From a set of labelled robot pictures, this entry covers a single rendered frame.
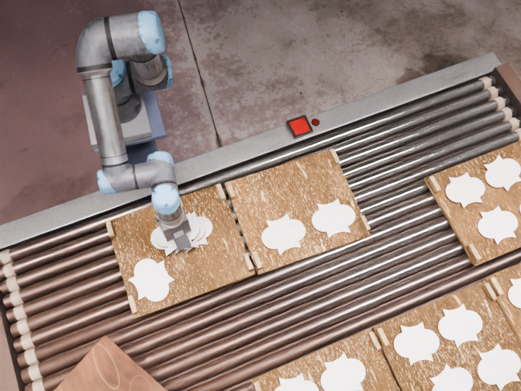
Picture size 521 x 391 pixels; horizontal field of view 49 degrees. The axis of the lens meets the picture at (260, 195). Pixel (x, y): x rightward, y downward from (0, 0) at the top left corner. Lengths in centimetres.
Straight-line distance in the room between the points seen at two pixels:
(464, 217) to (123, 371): 122
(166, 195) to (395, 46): 229
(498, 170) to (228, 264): 102
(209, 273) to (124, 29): 80
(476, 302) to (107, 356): 117
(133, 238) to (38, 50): 194
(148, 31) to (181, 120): 165
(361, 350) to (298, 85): 187
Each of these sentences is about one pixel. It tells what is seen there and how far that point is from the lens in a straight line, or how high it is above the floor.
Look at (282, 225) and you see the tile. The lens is 192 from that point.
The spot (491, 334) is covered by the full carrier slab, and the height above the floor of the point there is 94.
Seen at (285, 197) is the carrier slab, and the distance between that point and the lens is 197.
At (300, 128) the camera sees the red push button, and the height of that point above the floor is 93.
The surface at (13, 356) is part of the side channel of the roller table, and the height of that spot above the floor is 93.
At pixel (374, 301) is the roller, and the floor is 92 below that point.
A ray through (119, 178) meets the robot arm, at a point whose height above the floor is 127.
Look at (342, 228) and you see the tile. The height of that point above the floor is 95.
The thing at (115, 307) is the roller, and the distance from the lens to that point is 191.
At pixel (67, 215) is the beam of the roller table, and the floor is 92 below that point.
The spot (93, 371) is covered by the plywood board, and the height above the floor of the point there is 104.
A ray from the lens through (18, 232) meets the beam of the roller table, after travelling 208.
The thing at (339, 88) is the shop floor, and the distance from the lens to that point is 335.
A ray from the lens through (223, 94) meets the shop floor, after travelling 328.
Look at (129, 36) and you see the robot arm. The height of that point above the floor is 152.
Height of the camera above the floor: 274
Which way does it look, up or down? 67 degrees down
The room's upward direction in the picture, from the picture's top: 4 degrees clockwise
